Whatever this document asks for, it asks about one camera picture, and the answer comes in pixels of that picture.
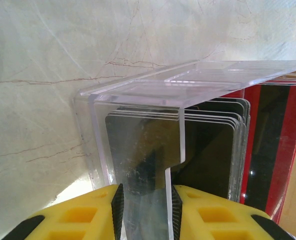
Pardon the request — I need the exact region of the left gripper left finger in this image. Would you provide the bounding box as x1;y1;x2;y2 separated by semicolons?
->
0;183;125;240

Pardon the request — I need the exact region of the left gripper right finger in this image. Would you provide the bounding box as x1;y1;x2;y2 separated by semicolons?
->
171;184;296;240

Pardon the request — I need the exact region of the clear acrylic card box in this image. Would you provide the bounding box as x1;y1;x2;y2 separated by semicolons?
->
72;59;296;240

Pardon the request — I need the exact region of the black credit card stack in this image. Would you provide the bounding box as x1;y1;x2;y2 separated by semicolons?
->
104;98;251;202

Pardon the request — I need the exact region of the red credit card stack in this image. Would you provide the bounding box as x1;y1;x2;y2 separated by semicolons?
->
239;79;296;225

